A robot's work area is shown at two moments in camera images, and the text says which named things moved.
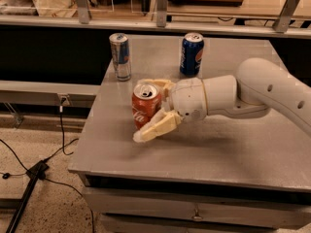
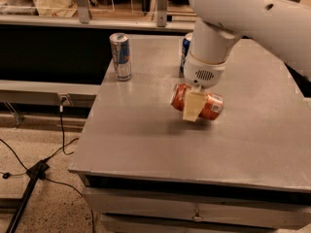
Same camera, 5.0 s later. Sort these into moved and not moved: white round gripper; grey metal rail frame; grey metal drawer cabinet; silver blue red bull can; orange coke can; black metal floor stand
Moved: orange coke can; white round gripper
Not moved: grey metal rail frame; black metal floor stand; grey metal drawer cabinet; silver blue red bull can
